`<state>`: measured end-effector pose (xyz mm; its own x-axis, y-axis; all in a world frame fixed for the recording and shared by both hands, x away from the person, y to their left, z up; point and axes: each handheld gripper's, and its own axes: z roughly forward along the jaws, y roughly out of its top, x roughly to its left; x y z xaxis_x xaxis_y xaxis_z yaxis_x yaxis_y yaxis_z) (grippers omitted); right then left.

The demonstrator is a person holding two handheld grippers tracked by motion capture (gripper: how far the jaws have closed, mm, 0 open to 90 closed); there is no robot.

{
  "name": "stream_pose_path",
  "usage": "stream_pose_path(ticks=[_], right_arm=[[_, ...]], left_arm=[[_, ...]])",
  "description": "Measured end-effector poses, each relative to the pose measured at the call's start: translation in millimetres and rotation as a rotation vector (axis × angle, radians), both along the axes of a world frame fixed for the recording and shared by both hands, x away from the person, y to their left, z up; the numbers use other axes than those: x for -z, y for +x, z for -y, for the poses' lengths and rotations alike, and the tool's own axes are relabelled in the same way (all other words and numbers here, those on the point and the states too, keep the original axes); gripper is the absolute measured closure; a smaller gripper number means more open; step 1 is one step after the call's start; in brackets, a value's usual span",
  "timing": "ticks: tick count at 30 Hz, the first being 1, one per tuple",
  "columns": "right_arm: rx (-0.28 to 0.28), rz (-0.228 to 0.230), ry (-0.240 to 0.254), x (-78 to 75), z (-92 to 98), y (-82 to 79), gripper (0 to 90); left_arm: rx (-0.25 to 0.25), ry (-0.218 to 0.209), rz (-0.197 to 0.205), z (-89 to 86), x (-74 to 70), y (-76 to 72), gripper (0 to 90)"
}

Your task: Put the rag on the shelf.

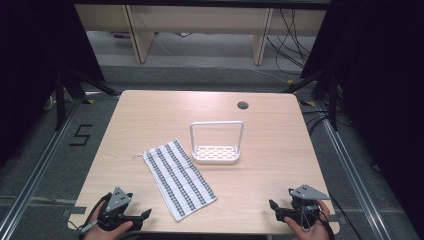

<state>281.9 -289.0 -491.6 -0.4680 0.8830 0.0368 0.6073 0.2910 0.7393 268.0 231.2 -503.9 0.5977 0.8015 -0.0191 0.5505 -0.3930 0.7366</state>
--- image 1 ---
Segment person's left hand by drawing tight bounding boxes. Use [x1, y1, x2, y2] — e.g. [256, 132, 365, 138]
[83, 210, 135, 240]

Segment beige wooden desk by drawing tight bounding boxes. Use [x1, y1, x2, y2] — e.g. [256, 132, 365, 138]
[74, 3, 328, 67]

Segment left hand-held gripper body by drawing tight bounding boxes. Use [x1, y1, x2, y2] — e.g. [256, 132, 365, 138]
[97, 186, 144, 232]

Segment black floor cables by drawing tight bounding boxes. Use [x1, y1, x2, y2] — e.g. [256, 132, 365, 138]
[301, 109, 335, 136]

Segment white rack with handle bar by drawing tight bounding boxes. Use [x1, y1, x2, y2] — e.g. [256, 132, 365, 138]
[189, 120, 245, 166]

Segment aluminium floor rail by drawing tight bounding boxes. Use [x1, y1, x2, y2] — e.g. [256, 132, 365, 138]
[316, 100, 389, 240]
[0, 98, 83, 240]

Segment white cloth with dark stripes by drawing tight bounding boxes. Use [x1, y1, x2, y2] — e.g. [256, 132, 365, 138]
[132, 138, 219, 223]

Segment white floor cable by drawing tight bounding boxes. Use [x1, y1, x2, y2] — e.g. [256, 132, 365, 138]
[247, 67, 292, 85]

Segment bundle of black cables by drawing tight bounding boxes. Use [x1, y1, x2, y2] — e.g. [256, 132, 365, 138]
[265, 8, 318, 75]

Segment grey tape strip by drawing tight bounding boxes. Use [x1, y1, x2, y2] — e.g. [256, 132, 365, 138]
[328, 214, 347, 225]

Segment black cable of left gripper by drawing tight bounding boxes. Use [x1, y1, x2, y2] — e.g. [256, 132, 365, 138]
[77, 192, 113, 240]

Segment black curtain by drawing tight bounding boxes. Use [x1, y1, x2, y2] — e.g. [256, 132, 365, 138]
[0, 0, 106, 169]
[299, 0, 424, 238]

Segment person's right hand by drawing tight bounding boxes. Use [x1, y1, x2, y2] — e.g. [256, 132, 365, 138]
[283, 200, 331, 240]

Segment black metal stand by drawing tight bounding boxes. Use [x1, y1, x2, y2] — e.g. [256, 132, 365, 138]
[54, 66, 118, 132]
[283, 66, 342, 133]

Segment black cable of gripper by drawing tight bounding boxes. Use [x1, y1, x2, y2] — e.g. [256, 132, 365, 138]
[77, 192, 113, 240]
[324, 194, 364, 240]

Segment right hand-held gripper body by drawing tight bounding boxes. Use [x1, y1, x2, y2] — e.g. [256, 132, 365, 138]
[275, 184, 331, 230]

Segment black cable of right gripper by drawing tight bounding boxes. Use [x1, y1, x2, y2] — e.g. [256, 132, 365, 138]
[324, 194, 364, 240]

